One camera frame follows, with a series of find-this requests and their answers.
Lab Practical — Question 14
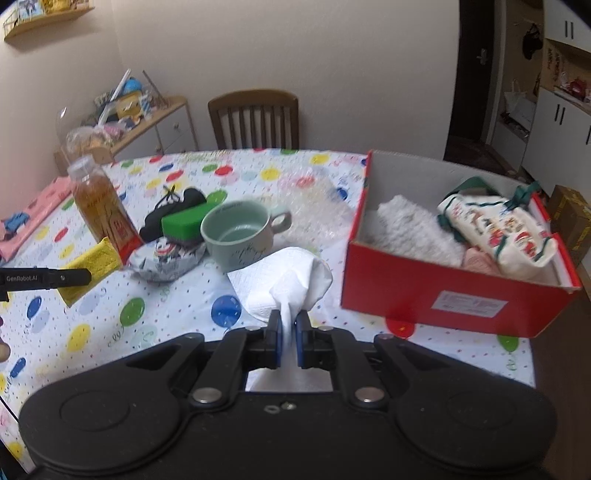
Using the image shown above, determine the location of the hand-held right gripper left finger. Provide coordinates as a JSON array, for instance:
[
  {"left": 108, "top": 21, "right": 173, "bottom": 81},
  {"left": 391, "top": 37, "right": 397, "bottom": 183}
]
[{"left": 122, "top": 310, "right": 283, "bottom": 409}]

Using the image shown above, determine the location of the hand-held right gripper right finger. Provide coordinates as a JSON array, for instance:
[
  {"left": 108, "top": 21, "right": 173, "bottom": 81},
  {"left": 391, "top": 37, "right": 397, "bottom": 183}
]
[{"left": 295, "top": 312, "right": 448, "bottom": 409}]

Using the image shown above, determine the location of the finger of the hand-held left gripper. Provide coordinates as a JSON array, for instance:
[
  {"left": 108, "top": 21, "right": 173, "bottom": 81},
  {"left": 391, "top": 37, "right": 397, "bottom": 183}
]
[{"left": 0, "top": 267, "right": 92, "bottom": 303}]

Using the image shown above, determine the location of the yellow cloth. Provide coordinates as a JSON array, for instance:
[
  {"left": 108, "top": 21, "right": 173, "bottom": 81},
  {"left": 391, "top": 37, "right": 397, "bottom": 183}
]
[{"left": 60, "top": 237, "right": 124, "bottom": 309}]

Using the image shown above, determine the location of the white paper napkin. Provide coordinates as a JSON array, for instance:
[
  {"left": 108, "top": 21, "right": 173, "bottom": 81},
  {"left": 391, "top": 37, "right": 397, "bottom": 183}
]
[{"left": 227, "top": 247, "right": 334, "bottom": 393}]

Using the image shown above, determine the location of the red cardboard box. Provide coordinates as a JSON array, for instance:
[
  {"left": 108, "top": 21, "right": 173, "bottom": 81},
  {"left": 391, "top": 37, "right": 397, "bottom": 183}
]
[{"left": 341, "top": 148, "right": 583, "bottom": 340}]

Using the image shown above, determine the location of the black fabric pouch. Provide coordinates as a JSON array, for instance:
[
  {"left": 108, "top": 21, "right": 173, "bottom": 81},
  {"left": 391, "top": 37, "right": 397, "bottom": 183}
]
[{"left": 139, "top": 185, "right": 208, "bottom": 241}]

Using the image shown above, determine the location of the clear bubble wrap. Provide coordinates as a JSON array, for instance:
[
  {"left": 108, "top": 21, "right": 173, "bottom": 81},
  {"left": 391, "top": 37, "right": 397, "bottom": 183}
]
[{"left": 277, "top": 166, "right": 356, "bottom": 236}]

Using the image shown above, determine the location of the green sponge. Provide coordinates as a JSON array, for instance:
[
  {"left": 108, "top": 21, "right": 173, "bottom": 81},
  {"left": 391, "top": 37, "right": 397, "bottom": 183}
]
[{"left": 161, "top": 202, "right": 218, "bottom": 243}]

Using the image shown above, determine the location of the white fluffy towel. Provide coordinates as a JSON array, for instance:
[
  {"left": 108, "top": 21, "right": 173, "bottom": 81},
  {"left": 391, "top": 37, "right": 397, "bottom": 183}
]
[{"left": 369, "top": 194, "right": 467, "bottom": 267}]

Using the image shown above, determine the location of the pink mesh bath pouf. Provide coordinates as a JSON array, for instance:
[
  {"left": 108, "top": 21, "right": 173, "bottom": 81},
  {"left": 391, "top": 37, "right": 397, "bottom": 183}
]
[{"left": 462, "top": 247, "right": 502, "bottom": 276}]

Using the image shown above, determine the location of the festive print cloth bag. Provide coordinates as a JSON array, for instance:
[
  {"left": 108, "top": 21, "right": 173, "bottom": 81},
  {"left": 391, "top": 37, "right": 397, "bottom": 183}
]
[{"left": 436, "top": 178, "right": 560, "bottom": 283}]

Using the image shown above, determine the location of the pink cloth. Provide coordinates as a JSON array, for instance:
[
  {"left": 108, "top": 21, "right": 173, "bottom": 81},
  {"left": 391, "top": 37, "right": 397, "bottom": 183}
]
[{"left": 0, "top": 175, "right": 77, "bottom": 261}]

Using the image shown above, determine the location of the amber tea bottle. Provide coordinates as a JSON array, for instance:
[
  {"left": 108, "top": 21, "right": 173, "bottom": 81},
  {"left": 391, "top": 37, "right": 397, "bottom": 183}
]
[{"left": 66, "top": 154, "right": 144, "bottom": 261}]

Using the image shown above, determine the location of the pale green ceramic mug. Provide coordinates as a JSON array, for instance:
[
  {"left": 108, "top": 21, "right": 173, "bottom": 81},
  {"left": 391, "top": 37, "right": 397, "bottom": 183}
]
[{"left": 200, "top": 199, "right": 293, "bottom": 274}]

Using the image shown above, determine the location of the polka dot tablecloth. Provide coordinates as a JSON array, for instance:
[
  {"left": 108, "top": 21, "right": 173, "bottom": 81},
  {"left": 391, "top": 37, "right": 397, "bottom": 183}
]
[{"left": 0, "top": 148, "right": 536, "bottom": 467}]

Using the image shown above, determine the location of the silver snack wrapper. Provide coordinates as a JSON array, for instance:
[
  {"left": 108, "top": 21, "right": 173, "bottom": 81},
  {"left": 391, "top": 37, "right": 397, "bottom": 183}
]
[{"left": 128, "top": 237, "right": 208, "bottom": 282}]

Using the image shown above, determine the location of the wooden side cabinet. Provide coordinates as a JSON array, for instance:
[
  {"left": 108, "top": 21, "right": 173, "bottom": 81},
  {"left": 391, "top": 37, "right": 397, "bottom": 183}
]
[{"left": 54, "top": 96, "right": 199, "bottom": 176}]

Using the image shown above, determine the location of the pile of toys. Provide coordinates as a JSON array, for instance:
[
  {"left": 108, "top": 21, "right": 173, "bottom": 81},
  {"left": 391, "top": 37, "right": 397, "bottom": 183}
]
[{"left": 95, "top": 69, "right": 160, "bottom": 126}]

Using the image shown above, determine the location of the wooden dining chair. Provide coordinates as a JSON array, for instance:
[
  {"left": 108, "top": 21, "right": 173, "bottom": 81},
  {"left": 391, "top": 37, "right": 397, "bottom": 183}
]
[{"left": 208, "top": 90, "right": 301, "bottom": 151}]

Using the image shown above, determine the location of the brown cardboard box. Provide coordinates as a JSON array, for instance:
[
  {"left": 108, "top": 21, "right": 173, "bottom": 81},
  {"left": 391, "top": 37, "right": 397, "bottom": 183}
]
[{"left": 547, "top": 185, "right": 591, "bottom": 268}]

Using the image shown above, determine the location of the white tote bag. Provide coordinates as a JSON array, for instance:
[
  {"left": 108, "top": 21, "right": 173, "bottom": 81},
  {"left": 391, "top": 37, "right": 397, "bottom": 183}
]
[{"left": 503, "top": 80, "right": 539, "bottom": 134}]

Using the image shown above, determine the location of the white lower cabinet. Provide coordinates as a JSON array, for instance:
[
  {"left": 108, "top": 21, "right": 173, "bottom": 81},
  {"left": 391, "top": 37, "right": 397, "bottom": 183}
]
[{"left": 522, "top": 85, "right": 591, "bottom": 195}]

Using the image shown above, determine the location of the white cabinet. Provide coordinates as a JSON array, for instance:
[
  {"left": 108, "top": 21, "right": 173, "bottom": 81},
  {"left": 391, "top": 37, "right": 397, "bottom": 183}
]
[
  {"left": 522, "top": 85, "right": 591, "bottom": 195},
  {"left": 545, "top": 0, "right": 591, "bottom": 47}
]

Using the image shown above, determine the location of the dark entrance door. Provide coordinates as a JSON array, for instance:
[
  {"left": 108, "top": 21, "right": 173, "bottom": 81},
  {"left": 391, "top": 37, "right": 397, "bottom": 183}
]
[{"left": 445, "top": 0, "right": 509, "bottom": 162}]

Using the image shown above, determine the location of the black hanging bag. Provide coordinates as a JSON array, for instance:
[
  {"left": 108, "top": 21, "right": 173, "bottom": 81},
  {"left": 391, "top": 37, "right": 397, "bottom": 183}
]
[{"left": 522, "top": 23, "right": 544, "bottom": 61}]

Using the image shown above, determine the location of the white upper cabinet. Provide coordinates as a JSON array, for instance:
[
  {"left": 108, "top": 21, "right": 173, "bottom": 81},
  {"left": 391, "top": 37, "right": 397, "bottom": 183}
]
[{"left": 545, "top": 0, "right": 591, "bottom": 47}]

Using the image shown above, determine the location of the wooden wall shelf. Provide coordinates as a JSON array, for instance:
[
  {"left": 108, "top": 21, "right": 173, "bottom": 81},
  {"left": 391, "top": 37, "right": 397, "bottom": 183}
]
[{"left": 4, "top": 0, "right": 95, "bottom": 42}]

